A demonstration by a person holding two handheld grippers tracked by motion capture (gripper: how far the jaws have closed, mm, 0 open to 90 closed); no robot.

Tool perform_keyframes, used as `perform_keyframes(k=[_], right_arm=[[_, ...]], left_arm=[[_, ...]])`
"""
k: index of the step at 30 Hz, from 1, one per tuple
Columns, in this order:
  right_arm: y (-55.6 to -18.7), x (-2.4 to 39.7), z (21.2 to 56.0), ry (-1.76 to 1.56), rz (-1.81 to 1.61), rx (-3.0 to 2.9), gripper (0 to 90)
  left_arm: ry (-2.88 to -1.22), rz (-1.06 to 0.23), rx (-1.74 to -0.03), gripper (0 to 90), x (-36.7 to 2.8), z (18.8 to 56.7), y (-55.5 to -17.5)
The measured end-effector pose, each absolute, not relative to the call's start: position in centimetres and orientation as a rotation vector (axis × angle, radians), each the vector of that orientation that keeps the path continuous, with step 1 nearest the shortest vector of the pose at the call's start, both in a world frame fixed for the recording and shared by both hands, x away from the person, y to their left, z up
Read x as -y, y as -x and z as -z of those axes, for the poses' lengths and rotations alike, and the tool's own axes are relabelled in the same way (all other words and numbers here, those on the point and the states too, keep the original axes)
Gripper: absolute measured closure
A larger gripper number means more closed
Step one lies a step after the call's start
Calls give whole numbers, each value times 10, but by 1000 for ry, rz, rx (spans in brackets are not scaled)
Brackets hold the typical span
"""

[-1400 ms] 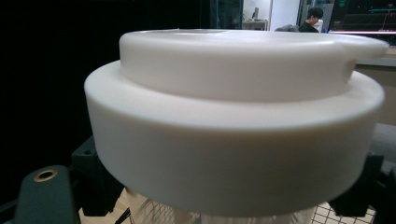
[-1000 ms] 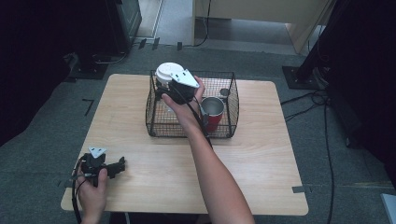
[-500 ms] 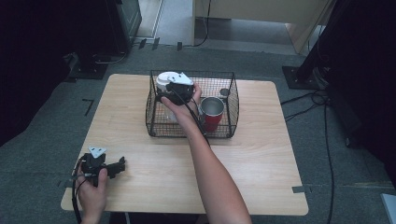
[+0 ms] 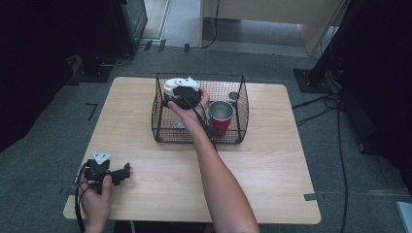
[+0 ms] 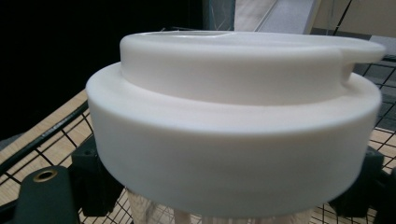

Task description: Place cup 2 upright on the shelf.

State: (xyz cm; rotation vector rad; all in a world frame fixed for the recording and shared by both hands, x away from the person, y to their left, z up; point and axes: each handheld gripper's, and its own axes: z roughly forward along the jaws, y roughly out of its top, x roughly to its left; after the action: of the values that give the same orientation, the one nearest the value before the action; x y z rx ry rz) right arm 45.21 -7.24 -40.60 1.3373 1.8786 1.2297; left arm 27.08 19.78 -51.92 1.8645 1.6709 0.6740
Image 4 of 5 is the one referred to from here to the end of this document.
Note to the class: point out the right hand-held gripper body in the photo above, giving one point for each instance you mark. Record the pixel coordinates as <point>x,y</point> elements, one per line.
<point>188,93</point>

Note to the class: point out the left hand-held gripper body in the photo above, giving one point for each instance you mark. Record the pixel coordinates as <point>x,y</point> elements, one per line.
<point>96,173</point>

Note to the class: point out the red metal cup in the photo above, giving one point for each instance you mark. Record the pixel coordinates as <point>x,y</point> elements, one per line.
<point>221,119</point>

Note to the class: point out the person's right hand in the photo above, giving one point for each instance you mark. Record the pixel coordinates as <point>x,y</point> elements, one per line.
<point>191,115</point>

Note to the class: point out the person's left hand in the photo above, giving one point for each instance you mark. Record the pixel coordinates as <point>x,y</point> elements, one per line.
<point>95,204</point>

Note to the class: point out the black tape strip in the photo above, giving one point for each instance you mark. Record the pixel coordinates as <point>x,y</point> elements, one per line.
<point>162,45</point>
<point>148,45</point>
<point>186,48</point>

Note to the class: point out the white table leg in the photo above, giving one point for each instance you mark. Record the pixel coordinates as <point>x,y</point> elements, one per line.
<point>133,227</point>

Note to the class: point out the dark cabinet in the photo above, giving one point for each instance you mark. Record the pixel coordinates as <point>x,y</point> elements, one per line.
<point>128,26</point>

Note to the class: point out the beige wooden furniture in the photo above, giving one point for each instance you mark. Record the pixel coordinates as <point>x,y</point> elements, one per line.
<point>275,16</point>

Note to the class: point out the dark curtain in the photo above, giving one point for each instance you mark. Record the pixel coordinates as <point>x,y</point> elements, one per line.
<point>379,81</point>
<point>39,64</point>

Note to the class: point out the grey tape piece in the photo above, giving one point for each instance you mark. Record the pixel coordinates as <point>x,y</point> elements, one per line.
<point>311,196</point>

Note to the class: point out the white flat object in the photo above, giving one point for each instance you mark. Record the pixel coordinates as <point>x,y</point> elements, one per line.
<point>405,216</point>

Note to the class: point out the black stand base plate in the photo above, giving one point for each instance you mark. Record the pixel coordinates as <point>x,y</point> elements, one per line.
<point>315,81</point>
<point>92,69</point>

